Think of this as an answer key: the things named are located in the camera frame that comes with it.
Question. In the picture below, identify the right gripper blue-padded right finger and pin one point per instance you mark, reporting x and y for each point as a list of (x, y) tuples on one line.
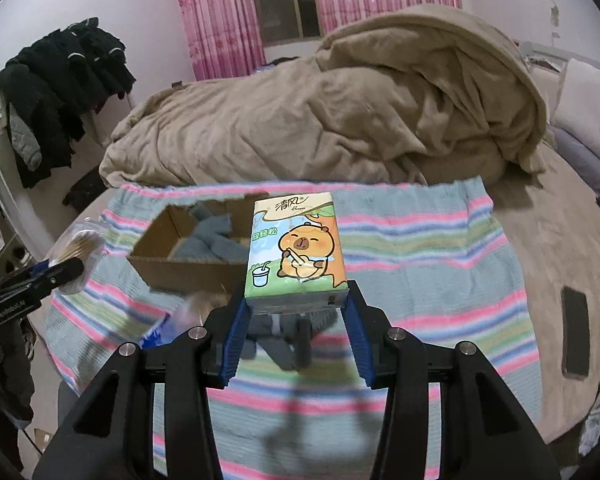
[(485, 432)]

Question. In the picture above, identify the window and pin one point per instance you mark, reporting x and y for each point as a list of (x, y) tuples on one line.
[(283, 21)]

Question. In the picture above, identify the beige blanket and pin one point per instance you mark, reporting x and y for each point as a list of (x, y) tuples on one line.
[(429, 94)]

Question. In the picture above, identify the white pillow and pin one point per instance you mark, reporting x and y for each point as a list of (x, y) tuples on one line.
[(578, 105)]

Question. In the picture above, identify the striped towel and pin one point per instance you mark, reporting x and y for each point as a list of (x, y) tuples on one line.
[(434, 259)]

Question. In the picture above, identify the blue tissue pack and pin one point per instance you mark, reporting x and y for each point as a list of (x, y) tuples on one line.
[(172, 325)]

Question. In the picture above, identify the capybara tissue pack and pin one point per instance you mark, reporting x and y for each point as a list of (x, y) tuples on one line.
[(295, 262)]

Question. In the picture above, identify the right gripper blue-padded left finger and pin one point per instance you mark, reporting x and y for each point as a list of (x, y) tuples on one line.
[(108, 433)]

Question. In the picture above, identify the pink curtain left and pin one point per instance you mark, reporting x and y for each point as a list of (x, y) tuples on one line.
[(223, 37)]

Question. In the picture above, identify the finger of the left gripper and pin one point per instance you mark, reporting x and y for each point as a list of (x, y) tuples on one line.
[(39, 279)]

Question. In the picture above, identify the cardboard box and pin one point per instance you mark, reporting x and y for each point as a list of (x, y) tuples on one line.
[(150, 256)]

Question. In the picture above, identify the grey socks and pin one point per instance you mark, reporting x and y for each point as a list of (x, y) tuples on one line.
[(211, 240)]

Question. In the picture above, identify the pile of black clothes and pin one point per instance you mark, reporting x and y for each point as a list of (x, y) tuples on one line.
[(49, 85)]

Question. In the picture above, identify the black phone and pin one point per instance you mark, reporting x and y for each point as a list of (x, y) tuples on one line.
[(576, 342)]

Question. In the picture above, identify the cotton swab bag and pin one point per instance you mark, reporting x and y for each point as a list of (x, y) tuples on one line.
[(77, 252)]

